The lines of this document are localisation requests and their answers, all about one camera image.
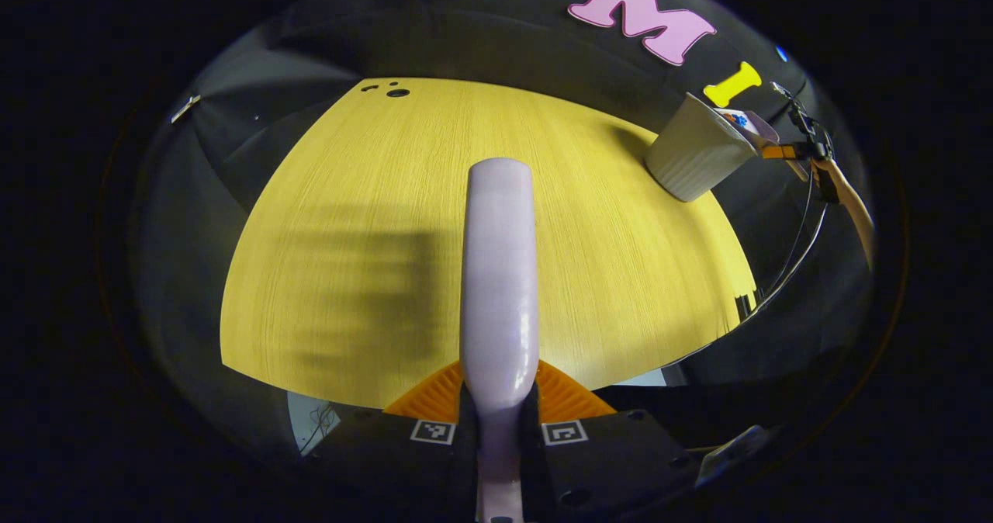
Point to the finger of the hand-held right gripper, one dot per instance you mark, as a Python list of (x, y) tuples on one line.
[(778, 151)]

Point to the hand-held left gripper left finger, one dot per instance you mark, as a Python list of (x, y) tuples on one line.
[(388, 461)]

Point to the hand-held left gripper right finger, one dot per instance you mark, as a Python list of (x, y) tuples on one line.
[(613, 461)]

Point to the pink dustpan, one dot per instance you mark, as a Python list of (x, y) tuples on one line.
[(764, 129)]

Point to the blue paper trash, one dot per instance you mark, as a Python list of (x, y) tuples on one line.
[(739, 119)]

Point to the white ribbed garbage bin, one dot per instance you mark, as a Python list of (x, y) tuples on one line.
[(694, 154)]

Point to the small pink broom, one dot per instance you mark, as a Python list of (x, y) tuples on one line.
[(500, 275)]

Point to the yellow wooden desktop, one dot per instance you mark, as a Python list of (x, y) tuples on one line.
[(341, 197)]

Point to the black backdrop cloth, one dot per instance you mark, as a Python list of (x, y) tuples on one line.
[(496, 42)]

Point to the white cloth clip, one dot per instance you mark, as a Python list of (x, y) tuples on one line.
[(185, 109)]

